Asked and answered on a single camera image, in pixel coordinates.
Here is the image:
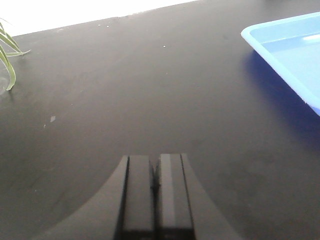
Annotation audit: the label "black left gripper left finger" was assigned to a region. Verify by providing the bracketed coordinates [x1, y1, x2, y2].
[35, 155, 154, 240]

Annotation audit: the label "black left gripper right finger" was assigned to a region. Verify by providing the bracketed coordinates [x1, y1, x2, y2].
[156, 153, 241, 240]

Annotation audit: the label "blue plastic tray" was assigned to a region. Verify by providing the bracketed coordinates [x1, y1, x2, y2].
[240, 12, 320, 114]

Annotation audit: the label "green plant leaves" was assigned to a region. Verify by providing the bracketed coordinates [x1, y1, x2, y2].
[0, 18, 31, 91]

